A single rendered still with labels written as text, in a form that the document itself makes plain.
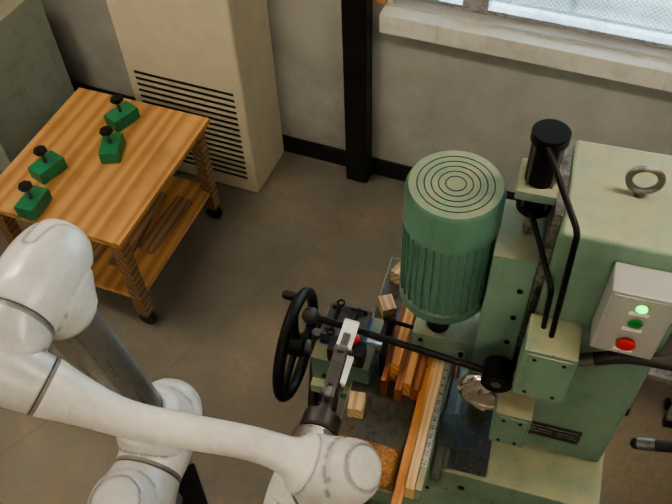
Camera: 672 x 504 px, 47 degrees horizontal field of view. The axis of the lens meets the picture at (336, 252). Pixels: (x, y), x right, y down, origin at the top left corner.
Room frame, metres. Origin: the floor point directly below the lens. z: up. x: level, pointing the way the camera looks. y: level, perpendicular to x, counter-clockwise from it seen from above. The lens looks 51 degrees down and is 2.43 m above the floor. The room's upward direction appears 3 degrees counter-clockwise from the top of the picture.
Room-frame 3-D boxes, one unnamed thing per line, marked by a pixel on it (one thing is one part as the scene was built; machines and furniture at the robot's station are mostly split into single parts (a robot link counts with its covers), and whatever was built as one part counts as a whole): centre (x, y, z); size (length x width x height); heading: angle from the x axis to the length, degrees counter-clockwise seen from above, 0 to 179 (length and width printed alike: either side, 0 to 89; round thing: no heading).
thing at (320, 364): (0.94, -0.02, 0.91); 0.15 x 0.14 x 0.09; 161
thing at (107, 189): (2.02, 0.84, 0.32); 0.66 x 0.57 x 0.64; 157
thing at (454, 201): (0.92, -0.21, 1.32); 0.18 x 0.18 x 0.31
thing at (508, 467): (0.88, -0.33, 0.76); 0.57 x 0.45 x 0.09; 71
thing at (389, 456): (0.67, -0.04, 0.92); 0.14 x 0.09 x 0.04; 71
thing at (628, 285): (0.68, -0.47, 1.40); 0.10 x 0.06 x 0.16; 71
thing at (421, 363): (0.90, -0.18, 0.92); 0.19 x 0.02 x 0.05; 161
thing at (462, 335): (0.91, -0.23, 0.99); 0.14 x 0.07 x 0.09; 71
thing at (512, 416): (0.71, -0.34, 1.02); 0.09 x 0.07 x 0.12; 161
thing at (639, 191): (0.82, -0.49, 1.55); 0.06 x 0.02 x 0.07; 71
